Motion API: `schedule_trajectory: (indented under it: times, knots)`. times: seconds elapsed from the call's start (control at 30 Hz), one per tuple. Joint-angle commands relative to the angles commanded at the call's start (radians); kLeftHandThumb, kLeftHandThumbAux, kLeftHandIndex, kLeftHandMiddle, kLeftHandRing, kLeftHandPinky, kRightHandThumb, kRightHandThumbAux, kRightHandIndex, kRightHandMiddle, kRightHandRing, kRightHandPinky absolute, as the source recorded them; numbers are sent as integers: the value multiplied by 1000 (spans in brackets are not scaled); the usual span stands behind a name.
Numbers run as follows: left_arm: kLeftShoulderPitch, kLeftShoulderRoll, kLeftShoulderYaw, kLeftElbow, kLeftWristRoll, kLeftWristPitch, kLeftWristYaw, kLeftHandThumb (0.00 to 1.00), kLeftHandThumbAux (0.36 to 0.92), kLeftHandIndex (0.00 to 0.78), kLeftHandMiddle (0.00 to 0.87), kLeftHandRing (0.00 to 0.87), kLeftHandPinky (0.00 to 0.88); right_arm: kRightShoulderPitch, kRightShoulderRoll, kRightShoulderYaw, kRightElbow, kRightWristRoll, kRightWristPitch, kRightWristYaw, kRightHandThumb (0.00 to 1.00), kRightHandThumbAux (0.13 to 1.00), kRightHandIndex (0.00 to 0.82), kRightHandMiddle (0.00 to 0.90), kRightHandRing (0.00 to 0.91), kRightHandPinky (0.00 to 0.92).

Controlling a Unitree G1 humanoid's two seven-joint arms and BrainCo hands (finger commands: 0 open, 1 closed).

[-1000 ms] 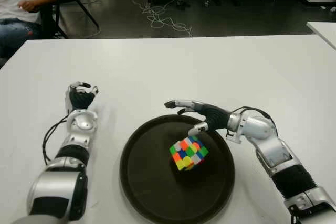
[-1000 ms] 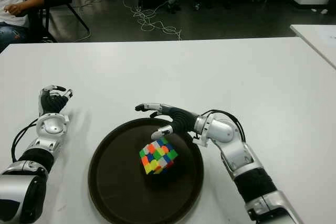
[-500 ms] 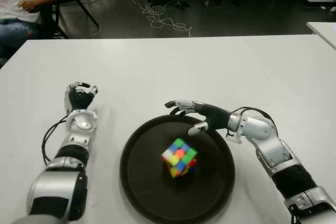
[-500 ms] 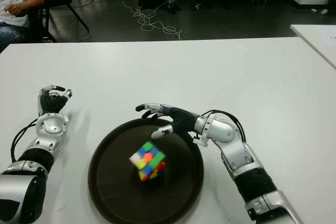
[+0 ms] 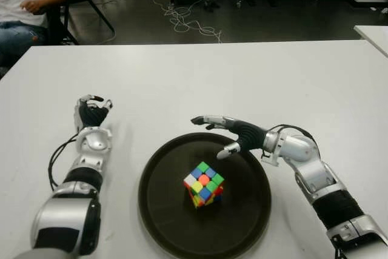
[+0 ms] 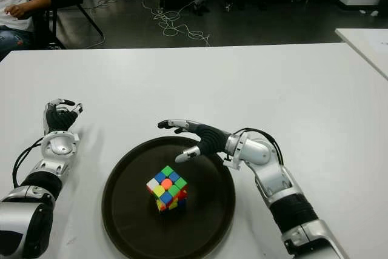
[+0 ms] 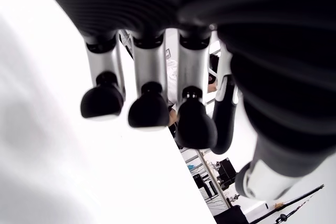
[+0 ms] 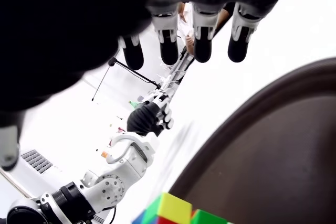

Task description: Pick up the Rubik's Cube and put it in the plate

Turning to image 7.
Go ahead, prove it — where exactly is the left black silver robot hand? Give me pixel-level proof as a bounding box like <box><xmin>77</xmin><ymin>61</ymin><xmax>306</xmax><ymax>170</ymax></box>
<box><xmin>31</xmin><ymin>0</ymin><xmax>336</xmax><ymax>201</ymax></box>

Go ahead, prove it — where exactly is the seated person in white shirt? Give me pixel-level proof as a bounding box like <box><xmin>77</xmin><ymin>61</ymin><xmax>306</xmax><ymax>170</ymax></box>
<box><xmin>165</xmin><ymin>48</ymin><xmax>182</xmax><ymax>127</ymax></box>

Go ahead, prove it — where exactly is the metal shelf with equipment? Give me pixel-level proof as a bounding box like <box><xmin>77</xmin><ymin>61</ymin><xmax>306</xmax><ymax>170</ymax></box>
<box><xmin>180</xmin><ymin>148</ymin><xmax>241</xmax><ymax>205</ymax></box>

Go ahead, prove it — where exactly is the black tripod pole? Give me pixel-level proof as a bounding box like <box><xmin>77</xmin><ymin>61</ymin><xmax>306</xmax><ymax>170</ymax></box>
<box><xmin>258</xmin><ymin>184</ymin><xmax>325</xmax><ymax>224</ymax></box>

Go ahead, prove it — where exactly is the black chair back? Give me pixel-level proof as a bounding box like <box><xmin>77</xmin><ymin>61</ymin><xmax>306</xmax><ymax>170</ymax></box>
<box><xmin>214</xmin><ymin>205</ymin><xmax>250</xmax><ymax>224</ymax></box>

